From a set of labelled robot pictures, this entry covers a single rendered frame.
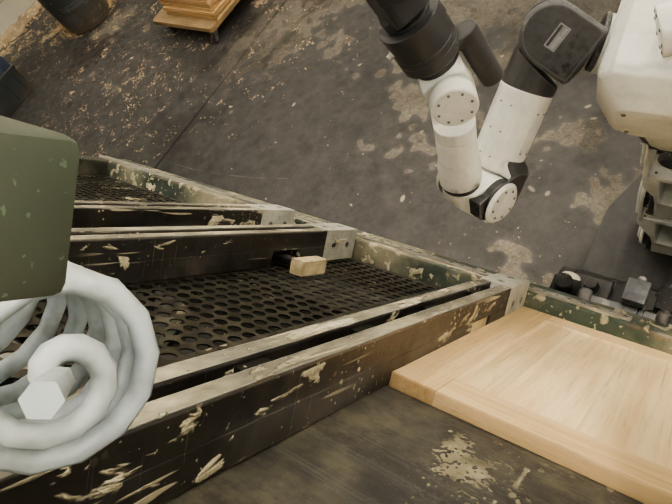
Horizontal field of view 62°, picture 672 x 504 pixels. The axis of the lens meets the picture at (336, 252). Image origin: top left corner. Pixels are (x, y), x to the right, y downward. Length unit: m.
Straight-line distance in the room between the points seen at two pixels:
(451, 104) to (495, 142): 0.22
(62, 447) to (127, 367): 0.03
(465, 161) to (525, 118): 0.13
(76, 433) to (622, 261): 1.96
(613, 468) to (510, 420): 0.10
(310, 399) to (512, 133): 0.63
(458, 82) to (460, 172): 0.19
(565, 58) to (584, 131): 1.65
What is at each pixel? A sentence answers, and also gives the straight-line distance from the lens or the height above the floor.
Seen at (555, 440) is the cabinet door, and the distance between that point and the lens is 0.63.
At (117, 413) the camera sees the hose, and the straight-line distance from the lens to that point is 0.20.
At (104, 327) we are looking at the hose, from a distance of 0.22.
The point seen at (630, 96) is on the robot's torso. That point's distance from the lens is 0.94.
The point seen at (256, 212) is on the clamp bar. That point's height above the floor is 1.04.
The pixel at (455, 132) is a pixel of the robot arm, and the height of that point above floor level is 1.32.
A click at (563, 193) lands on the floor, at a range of 2.42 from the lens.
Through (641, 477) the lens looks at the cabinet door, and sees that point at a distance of 0.63.
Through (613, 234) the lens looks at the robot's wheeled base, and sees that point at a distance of 2.12.
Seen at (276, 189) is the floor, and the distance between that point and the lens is 2.82.
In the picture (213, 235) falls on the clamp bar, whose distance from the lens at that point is 0.96.
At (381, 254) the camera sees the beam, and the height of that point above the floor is 0.90.
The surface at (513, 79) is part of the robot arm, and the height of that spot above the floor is 1.29.
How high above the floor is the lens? 1.97
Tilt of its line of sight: 53 degrees down
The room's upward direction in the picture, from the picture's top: 34 degrees counter-clockwise
